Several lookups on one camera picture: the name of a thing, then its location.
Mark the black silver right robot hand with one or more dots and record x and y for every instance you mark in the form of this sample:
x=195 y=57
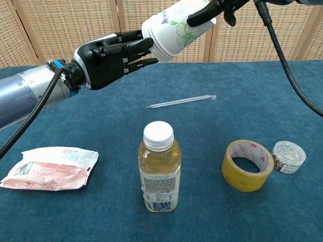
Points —
x=204 y=13

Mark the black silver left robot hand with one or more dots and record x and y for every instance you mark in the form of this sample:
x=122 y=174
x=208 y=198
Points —
x=106 y=60

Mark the stack of white paper cups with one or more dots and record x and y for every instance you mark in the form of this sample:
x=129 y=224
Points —
x=174 y=30

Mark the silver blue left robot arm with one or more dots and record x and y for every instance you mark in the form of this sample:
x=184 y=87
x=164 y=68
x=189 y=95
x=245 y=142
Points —
x=25 y=88

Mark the woven bamboo folding screen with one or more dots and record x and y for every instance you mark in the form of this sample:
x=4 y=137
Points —
x=75 y=17

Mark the blue felt table cover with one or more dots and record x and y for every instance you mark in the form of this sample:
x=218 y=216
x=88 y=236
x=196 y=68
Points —
x=101 y=131

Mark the clear wrapped drinking straw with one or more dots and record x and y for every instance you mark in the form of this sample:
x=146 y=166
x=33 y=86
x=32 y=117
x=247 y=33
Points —
x=181 y=100

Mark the pink white tissue packet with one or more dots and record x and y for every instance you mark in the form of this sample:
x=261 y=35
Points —
x=50 y=169

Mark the yellow tea bottle white cap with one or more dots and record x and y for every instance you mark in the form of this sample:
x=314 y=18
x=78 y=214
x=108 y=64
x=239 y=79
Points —
x=159 y=171

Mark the clear round box of clips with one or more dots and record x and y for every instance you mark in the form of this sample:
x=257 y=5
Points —
x=290 y=153

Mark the yellow packing tape roll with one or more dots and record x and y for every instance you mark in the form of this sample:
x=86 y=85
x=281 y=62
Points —
x=242 y=181

